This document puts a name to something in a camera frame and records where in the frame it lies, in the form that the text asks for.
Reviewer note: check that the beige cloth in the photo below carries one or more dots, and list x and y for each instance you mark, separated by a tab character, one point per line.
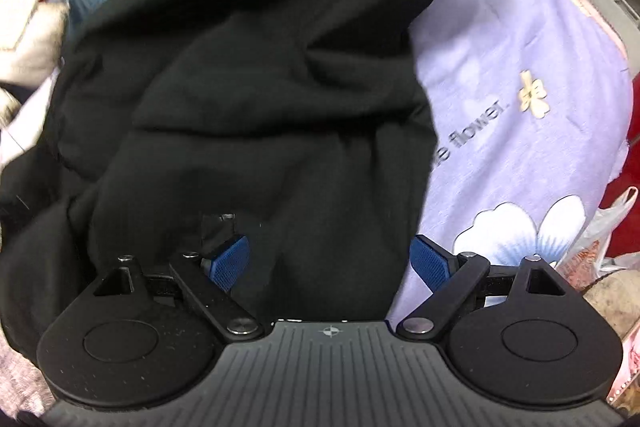
32	39

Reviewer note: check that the clear plastic bag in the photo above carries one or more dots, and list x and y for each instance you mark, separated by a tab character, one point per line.
602	232

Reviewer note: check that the grey pink knit cloth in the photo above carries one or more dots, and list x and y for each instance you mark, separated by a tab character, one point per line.
20	382

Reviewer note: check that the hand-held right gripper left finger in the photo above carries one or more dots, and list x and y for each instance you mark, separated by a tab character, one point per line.
227	264

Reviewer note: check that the floral blanket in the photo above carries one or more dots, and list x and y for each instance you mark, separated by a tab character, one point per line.
525	57

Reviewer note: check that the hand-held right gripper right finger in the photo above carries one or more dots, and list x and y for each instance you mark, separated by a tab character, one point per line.
429	264

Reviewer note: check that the red cloth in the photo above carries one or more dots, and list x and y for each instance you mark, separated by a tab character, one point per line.
627	157

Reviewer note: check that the black garment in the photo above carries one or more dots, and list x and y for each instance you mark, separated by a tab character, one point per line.
250	82

